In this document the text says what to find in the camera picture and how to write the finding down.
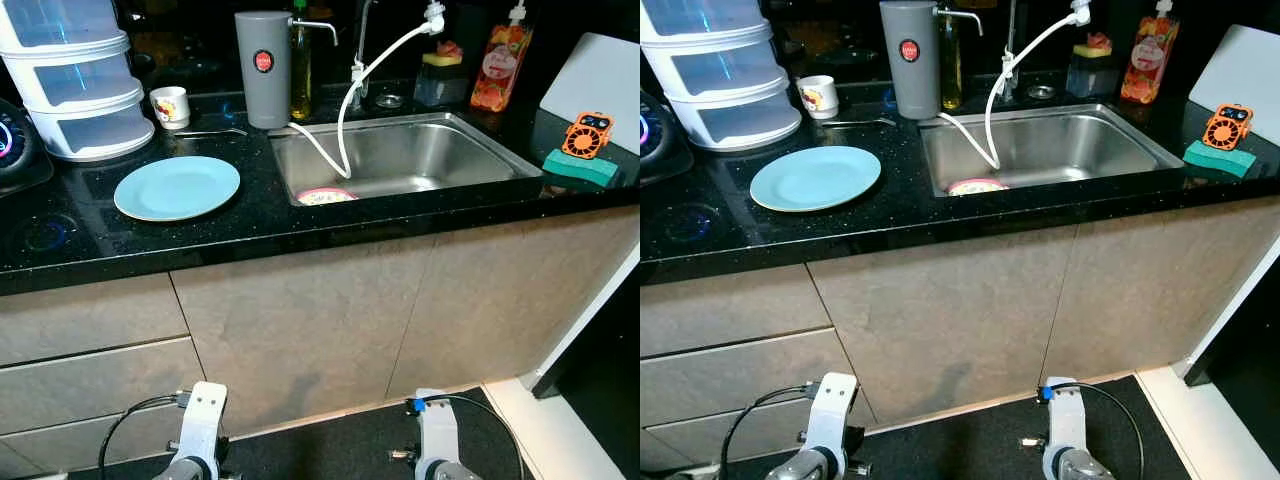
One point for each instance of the light blue floral plate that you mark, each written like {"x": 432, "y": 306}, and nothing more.
{"x": 177, "y": 189}
{"x": 815, "y": 179}

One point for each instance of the pink rimmed floral plate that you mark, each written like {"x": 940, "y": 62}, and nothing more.
{"x": 978, "y": 188}
{"x": 327, "y": 197}

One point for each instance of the green sponge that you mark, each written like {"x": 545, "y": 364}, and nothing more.
{"x": 580, "y": 170}
{"x": 1218, "y": 160}

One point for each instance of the orange mini fan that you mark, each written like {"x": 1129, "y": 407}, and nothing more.
{"x": 584, "y": 141}
{"x": 1225, "y": 132}

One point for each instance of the beige drawer front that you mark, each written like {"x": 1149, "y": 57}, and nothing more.
{"x": 50, "y": 455}
{"x": 90, "y": 320}
{"x": 690, "y": 445}
{"x": 95, "y": 390}
{"x": 730, "y": 310}
{"x": 735, "y": 380}

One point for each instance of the beige cabinet door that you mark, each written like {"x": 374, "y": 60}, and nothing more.
{"x": 940, "y": 325}
{"x": 1150, "y": 290}
{"x": 300, "y": 335}
{"x": 510, "y": 300}

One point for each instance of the white cutting board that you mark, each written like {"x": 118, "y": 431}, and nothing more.
{"x": 1245, "y": 75}
{"x": 600, "y": 85}

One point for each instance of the white tiered storage container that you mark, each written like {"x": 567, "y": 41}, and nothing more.
{"x": 90, "y": 115}
{"x": 740, "y": 110}

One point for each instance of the orange dish soap bottle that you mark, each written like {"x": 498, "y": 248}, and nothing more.
{"x": 1148, "y": 65}
{"x": 498, "y": 75}

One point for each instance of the stainless steel sink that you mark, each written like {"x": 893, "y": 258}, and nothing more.
{"x": 430, "y": 155}
{"x": 1080, "y": 145}

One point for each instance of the small white printed cup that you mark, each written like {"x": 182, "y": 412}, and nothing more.
{"x": 170, "y": 108}
{"x": 817, "y": 97}

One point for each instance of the silver fork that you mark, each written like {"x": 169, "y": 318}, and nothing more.
{"x": 858, "y": 122}
{"x": 210, "y": 132}

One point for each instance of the black sponge holder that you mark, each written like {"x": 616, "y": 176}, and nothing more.
{"x": 1090, "y": 80}
{"x": 438, "y": 88}

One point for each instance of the red scrubber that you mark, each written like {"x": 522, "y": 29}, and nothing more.
{"x": 1100, "y": 41}
{"x": 451, "y": 49}

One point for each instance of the yellow sponge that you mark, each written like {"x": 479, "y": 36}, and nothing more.
{"x": 1087, "y": 50}
{"x": 437, "y": 59}

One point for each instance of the round chrome hole cover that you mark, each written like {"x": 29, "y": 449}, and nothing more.
{"x": 1041, "y": 92}
{"x": 389, "y": 101}

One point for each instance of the white faucet diverter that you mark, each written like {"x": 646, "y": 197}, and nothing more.
{"x": 433, "y": 20}
{"x": 1079, "y": 14}

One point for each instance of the grey water filter canister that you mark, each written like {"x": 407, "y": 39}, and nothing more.
{"x": 263, "y": 100}
{"x": 908, "y": 90}

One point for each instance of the chrome sink faucet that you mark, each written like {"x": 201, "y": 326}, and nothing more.
{"x": 362, "y": 40}
{"x": 1012, "y": 40}

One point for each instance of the yellow oil bottle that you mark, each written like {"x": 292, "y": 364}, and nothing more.
{"x": 302, "y": 85}
{"x": 950, "y": 70}

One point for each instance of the black floor mat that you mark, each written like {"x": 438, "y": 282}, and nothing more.
{"x": 330, "y": 450}
{"x": 950, "y": 445}

